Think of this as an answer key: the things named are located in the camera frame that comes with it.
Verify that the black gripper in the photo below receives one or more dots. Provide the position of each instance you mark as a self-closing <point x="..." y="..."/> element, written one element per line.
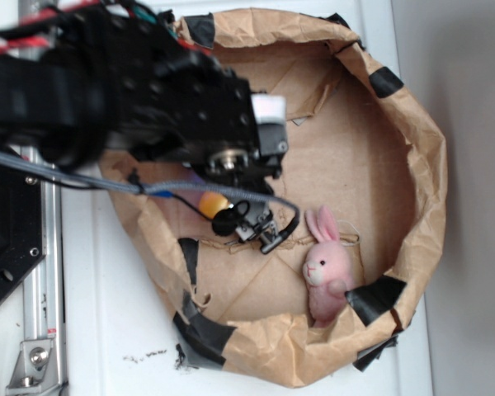
<point x="229" y="135"/>

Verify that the yellow rubber duck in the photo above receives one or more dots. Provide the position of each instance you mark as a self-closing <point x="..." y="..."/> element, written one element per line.
<point x="211" y="203"/>

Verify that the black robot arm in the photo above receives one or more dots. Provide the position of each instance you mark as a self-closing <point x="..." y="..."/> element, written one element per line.
<point x="79" y="80"/>

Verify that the pink plush bunny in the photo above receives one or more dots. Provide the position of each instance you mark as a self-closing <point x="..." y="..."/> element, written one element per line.
<point x="327" y="269"/>

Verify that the brown paper bag bin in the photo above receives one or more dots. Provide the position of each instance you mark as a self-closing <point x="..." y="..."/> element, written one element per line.
<point x="361" y="144"/>

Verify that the aluminium extrusion rail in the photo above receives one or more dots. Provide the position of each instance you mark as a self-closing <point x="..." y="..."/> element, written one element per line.
<point x="43" y="289"/>

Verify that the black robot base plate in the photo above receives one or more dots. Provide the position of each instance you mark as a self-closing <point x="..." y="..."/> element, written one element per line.
<point x="21" y="228"/>

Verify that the metal corner bracket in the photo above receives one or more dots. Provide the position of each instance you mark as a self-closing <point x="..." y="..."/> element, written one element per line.
<point x="36" y="371"/>

